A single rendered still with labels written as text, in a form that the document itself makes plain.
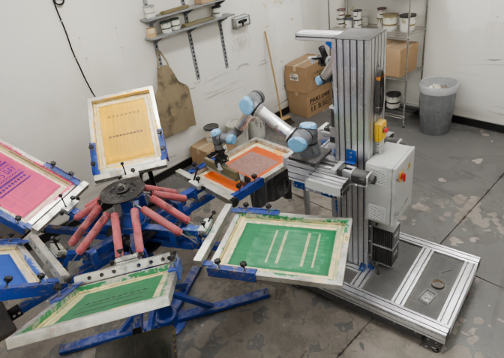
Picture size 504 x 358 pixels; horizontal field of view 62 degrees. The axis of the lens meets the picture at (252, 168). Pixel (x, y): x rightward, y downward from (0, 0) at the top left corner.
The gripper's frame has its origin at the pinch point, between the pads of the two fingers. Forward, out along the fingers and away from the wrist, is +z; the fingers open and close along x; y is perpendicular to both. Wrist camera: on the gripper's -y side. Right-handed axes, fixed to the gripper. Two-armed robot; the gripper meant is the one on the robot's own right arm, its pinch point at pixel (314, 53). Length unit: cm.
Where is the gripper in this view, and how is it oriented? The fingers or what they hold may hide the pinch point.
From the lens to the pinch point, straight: 370.8
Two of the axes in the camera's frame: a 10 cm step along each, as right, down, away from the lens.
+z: -4.3, -4.1, 8.0
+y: 2.6, 8.0, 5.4
